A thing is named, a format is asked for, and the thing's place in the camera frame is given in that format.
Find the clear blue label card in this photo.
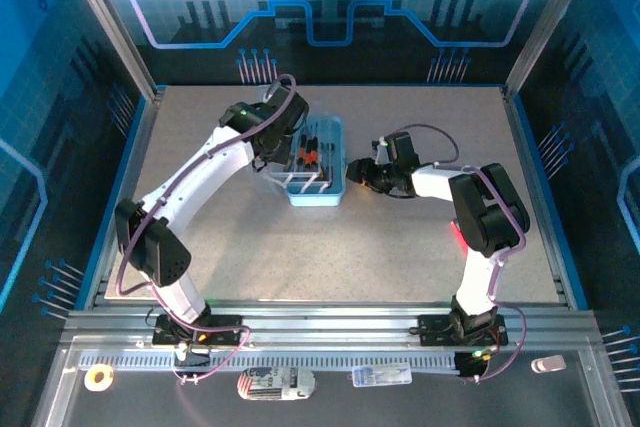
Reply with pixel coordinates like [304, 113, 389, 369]
[351, 363, 414, 388]

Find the aluminium side rail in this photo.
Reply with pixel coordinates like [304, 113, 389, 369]
[499, 85, 574, 308]
[92, 86, 169, 306]

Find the black controller board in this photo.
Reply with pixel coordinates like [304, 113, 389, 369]
[454, 349, 494, 379]
[172, 344, 211, 371]

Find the black white printed sticker tag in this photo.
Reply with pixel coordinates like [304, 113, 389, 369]
[236, 365, 317, 402]

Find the slotted grey cable duct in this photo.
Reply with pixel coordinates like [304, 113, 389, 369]
[77, 350, 461, 373]

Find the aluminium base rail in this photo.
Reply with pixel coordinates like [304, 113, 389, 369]
[62, 299, 599, 353]

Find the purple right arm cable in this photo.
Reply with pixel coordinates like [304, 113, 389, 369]
[397, 124, 529, 383]

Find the clear blue plastic tool box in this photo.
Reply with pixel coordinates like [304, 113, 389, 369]
[257, 86, 347, 207]

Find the small white plastic piece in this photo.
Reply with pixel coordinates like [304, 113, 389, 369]
[530, 354, 568, 374]

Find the cream tape roll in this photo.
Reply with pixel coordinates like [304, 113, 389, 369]
[83, 364, 115, 392]

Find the aluminium frame post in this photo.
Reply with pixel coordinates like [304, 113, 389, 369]
[55, 0, 166, 101]
[502, 0, 604, 98]

